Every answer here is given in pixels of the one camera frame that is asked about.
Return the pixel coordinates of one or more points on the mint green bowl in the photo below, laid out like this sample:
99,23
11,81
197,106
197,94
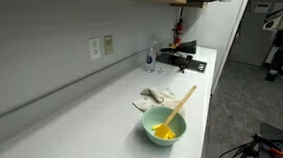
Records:
154,117

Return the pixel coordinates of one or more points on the cream crumpled cloth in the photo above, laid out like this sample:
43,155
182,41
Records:
154,97

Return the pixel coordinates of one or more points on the clear plastic water bottle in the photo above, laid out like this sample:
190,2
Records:
151,55

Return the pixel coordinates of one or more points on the black induction cooktop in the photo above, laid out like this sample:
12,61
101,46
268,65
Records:
174,60

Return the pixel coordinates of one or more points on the black clamp tool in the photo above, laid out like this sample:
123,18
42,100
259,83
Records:
186,64

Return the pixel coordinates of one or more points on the yellow food pieces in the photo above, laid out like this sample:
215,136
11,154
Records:
163,132

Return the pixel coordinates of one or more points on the red fire extinguisher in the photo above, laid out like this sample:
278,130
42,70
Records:
178,32

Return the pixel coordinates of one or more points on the beige wall switch plate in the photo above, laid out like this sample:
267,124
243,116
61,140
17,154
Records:
108,43

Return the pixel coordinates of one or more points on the white wall power outlet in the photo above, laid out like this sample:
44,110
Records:
94,48

